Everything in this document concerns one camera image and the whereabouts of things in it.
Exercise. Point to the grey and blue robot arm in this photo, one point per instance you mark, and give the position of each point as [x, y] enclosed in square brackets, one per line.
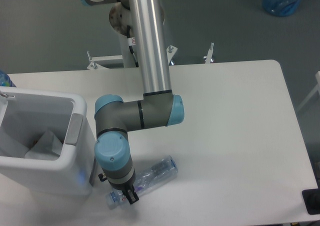
[159, 107]

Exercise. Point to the white trash can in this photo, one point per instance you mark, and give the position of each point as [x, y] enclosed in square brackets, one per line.
[25, 115]

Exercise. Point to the white frame at right edge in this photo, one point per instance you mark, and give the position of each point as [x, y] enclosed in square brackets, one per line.
[312, 96]

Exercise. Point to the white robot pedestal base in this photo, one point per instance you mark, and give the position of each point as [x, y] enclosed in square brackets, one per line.
[125, 53]

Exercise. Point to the clear plastic water bottle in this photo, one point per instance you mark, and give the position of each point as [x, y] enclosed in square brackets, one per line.
[147, 180]

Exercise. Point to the blue bottle at left edge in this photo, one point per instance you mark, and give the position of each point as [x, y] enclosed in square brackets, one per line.
[5, 80]

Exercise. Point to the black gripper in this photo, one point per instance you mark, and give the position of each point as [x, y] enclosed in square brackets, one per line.
[125, 184]

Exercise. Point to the black device at table corner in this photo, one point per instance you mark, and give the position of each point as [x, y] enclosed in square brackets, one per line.
[311, 199]

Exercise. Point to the white levelling foot bracket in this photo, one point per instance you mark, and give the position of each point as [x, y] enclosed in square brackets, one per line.
[208, 58]

